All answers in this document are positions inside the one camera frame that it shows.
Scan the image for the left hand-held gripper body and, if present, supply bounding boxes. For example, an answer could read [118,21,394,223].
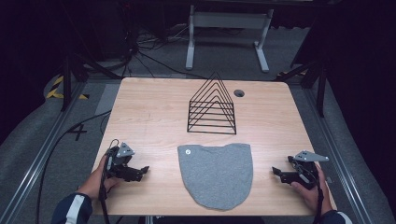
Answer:
[106,142,145,183]

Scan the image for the white metal desk frame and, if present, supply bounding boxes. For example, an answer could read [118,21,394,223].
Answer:
[185,5,275,74]

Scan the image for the yellow black floor tape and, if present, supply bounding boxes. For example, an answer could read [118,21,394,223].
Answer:
[46,75,91,101]

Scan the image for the tangle of black cables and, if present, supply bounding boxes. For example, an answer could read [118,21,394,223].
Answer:
[120,3,208,80]

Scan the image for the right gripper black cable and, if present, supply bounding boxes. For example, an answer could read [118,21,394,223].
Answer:
[295,162,324,224]

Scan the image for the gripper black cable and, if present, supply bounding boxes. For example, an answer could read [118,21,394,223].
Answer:
[295,162,324,224]
[98,138,120,224]

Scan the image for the black wire triangular rack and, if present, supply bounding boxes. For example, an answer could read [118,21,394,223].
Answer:
[186,71,237,135]

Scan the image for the grey knit hat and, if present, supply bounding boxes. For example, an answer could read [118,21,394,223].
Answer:
[177,142,254,211]

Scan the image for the person's right hand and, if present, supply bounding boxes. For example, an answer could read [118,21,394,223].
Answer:
[290,163,334,217]

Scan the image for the black floor cable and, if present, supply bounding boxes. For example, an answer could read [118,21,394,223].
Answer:
[35,109,112,224]

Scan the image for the aluminium floor rail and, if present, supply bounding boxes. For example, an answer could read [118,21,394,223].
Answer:
[303,88,386,224]
[0,81,88,224]

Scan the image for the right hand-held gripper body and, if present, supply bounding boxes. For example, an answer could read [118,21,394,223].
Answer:
[279,150,330,190]

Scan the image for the black metal stand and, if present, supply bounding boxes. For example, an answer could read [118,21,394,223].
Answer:
[274,59,328,119]
[60,3,122,112]

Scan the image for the person's left hand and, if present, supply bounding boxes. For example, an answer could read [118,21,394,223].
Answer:
[77,154,121,201]

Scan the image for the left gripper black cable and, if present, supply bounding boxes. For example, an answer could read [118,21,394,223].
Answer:
[98,138,120,224]

